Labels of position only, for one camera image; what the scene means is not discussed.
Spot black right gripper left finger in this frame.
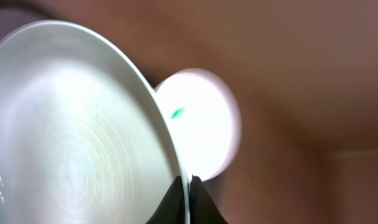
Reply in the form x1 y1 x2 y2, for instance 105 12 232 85
146 176 185 224

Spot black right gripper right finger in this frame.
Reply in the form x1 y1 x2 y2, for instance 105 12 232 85
189 176 228 224

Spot white plate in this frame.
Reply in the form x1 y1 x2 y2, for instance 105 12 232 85
155 68 242 181
0 21 189 223

